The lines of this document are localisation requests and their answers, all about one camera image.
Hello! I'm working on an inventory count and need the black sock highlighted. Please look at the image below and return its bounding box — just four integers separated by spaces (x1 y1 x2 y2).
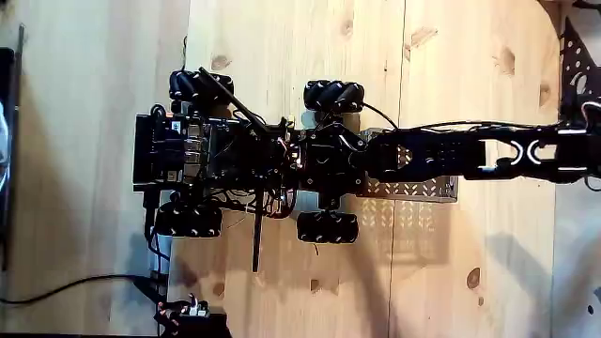
558 17 601 126

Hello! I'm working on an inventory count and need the black mecanum wheel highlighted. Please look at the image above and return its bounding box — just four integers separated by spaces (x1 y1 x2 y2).
296 210 361 245
154 202 223 238
168 69 235 103
303 80 366 115

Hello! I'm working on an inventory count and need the black antenna rod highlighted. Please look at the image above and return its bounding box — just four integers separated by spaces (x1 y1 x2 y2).
197 67 271 137
251 185 263 274

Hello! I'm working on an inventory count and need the dark screen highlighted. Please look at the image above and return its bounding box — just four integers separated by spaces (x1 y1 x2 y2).
0 23 25 273

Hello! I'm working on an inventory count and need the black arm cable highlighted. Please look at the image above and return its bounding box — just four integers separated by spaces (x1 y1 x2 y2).
361 101 564 132

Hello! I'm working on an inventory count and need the black device with red wires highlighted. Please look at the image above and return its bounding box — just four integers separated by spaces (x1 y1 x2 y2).
154 293 233 338

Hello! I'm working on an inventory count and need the black power cable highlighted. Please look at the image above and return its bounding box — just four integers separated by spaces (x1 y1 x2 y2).
0 273 165 305

